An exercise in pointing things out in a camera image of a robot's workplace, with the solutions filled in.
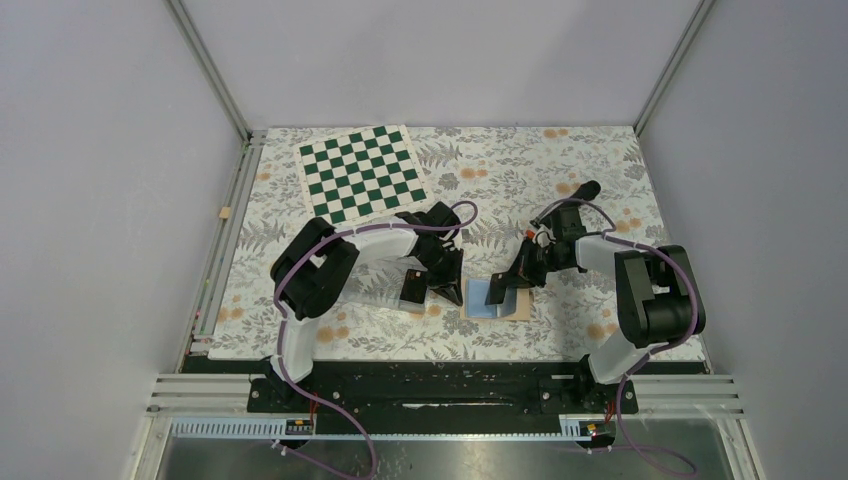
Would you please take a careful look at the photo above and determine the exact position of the white slotted cable duct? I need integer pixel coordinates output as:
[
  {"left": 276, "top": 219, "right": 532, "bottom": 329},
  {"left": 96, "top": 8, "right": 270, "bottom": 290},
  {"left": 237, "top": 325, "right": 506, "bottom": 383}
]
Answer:
[{"left": 170, "top": 415, "right": 594, "bottom": 443}]

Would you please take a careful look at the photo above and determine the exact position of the stack of credit cards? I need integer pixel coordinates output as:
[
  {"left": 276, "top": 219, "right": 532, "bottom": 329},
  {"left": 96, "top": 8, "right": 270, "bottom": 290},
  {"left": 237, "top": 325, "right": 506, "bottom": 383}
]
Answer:
[{"left": 399, "top": 269, "right": 428, "bottom": 306}]

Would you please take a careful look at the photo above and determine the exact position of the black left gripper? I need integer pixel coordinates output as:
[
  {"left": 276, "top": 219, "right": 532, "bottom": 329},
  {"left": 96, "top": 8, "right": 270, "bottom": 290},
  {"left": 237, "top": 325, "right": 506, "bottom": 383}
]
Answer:
[{"left": 416, "top": 245, "right": 464, "bottom": 307}]

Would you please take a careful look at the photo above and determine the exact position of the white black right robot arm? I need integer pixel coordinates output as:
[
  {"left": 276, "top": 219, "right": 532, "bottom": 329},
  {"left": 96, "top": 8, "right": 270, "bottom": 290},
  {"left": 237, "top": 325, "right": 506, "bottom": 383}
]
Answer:
[{"left": 485, "top": 181, "right": 705, "bottom": 412}]

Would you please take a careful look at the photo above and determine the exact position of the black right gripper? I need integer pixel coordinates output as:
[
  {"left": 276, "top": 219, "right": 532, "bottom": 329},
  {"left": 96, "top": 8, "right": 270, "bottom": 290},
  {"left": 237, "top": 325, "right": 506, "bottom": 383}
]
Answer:
[{"left": 498, "top": 237, "right": 570, "bottom": 289}]

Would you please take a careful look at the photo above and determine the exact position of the green white checkerboard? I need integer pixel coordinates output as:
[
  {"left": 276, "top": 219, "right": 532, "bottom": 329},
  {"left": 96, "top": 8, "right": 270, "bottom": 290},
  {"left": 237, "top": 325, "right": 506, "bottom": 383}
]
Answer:
[{"left": 294, "top": 125, "right": 434, "bottom": 225}]

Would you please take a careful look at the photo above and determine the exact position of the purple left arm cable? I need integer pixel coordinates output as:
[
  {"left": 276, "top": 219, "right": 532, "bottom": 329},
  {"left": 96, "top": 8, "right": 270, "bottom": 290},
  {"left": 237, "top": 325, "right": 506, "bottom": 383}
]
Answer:
[{"left": 270, "top": 200, "right": 480, "bottom": 480}]

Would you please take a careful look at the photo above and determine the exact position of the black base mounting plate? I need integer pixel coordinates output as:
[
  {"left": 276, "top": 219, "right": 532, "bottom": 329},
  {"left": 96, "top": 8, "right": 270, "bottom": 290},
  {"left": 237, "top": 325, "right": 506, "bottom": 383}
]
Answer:
[{"left": 246, "top": 360, "right": 639, "bottom": 437}]

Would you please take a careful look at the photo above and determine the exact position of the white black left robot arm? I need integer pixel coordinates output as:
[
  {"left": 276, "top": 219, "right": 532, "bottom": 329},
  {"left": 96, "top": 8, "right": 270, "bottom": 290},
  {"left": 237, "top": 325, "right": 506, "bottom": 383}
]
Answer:
[{"left": 270, "top": 202, "right": 466, "bottom": 411}]

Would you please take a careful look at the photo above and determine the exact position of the clear plastic card box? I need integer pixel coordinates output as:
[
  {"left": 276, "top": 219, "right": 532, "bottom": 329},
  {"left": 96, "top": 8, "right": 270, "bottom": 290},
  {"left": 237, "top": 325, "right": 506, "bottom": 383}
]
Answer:
[{"left": 340, "top": 257, "right": 426, "bottom": 314}]

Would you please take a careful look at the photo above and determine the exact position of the aluminium frame rail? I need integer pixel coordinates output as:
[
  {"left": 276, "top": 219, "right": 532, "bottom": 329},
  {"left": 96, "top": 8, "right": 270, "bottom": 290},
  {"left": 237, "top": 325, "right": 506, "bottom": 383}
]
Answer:
[{"left": 164, "top": 1, "right": 267, "bottom": 385}]

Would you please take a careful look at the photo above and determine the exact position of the floral patterned table mat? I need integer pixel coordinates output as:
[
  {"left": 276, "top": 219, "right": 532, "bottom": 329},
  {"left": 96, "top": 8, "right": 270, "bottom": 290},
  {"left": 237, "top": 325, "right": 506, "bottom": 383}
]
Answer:
[{"left": 209, "top": 126, "right": 669, "bottom": 361}]

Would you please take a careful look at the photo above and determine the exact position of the beige leather card holder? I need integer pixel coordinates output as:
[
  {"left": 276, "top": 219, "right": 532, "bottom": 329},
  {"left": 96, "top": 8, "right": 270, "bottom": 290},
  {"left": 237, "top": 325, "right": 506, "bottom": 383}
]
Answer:
[{"left": 460, "top": 279, "right": 533, "bottom": 321}]

